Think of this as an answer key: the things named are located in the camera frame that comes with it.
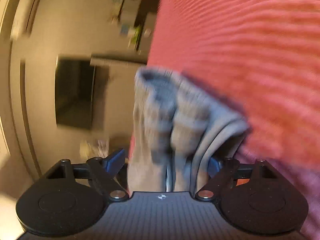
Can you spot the cluttered dark desk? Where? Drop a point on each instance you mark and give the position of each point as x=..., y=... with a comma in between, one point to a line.
x=140, y=12

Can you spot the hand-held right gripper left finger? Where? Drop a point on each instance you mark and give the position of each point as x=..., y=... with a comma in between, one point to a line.
x=114, y=163

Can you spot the white cabinet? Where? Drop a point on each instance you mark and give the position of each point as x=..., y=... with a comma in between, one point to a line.
x=113, y=95

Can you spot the red ribbed blanket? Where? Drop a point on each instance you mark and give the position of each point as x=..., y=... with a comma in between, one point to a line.
x=237, y=55

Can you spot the grey pants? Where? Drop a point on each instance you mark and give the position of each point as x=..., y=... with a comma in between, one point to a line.
x=175, y=120

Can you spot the black television screen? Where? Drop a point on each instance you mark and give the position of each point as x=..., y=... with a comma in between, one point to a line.
x=75, y=92

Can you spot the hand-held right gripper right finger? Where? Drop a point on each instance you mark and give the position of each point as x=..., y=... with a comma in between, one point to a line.
x=213, y=166

